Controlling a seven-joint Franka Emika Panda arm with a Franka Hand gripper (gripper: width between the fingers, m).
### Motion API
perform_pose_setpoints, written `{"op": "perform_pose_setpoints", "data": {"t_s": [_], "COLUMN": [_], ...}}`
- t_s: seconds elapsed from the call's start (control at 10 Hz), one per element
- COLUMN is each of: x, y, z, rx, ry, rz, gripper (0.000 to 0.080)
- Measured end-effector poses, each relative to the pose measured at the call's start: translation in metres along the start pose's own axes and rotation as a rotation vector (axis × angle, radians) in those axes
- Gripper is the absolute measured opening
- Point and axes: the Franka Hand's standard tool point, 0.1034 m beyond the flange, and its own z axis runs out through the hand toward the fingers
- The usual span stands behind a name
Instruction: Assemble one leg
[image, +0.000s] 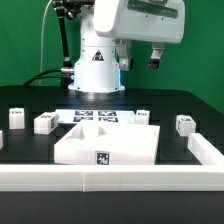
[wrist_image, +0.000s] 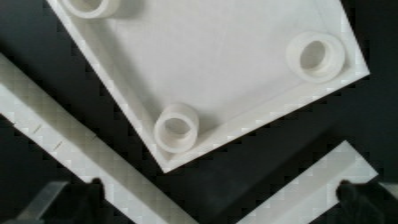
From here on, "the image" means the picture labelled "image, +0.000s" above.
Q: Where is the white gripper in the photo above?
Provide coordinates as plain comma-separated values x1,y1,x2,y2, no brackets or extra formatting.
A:
94,0,185,71

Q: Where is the white sheet with tags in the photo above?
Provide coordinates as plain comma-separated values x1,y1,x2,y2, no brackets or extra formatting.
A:
56,109,135,124

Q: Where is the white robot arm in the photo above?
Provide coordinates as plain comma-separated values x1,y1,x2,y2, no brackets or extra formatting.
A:
69,0,185,94

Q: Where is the black cable bundle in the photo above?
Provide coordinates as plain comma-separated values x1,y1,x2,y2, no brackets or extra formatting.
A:
22,67,75,88

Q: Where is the white square tabletop part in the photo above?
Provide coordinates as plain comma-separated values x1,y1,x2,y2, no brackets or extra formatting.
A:
54,120,160,165

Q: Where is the white obstacle fence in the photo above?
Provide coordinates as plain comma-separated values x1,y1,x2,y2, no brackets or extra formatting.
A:
0,136,224,192

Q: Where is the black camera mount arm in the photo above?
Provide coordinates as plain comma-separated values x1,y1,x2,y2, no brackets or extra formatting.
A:
52,0,95,68

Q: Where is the white cable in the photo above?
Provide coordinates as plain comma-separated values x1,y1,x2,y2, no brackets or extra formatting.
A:
38,0,54,87

